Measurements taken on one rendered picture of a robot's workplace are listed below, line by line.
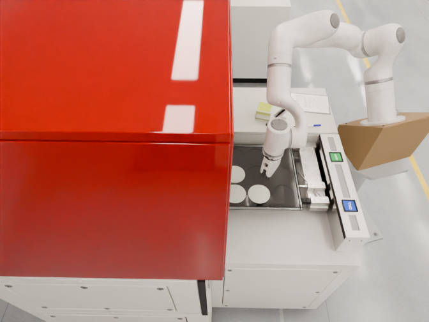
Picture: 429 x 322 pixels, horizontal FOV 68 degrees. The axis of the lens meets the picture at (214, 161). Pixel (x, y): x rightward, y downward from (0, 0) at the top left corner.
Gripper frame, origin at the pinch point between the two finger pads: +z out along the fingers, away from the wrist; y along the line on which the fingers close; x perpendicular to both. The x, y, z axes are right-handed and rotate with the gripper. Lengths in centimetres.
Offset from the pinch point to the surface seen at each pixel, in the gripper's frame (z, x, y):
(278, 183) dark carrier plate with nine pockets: 8.0, -4.4, 4.1
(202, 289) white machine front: -17, -8, -59
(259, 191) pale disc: 8.1, 0.6, -4.4
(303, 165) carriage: 10.0, -9.3, 22.3
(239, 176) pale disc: 8.1, 12.5, -2.2
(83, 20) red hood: -84, 25, -47
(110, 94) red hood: -84, 6, -59
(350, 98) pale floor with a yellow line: 98, 0, 200
